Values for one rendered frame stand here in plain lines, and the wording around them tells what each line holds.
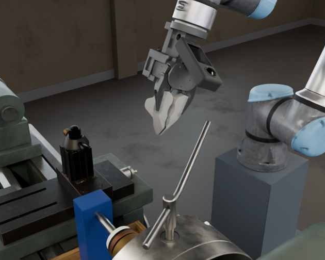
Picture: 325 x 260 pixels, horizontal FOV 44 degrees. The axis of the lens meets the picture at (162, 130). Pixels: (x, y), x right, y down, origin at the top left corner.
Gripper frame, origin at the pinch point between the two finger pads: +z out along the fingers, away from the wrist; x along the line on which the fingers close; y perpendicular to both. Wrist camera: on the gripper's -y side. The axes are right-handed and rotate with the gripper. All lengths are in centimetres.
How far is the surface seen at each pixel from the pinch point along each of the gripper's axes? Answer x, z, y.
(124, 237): -2.4, 26.2, 3.1
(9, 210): 5, 46, 48
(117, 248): -0.9, 28.3, 2.2
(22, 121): -12, 33, 95
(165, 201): 6.1, 8.1, -13.3
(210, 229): -7.3, 14.0, -13.7
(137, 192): -33, 34, 39
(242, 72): -367, -7, 296
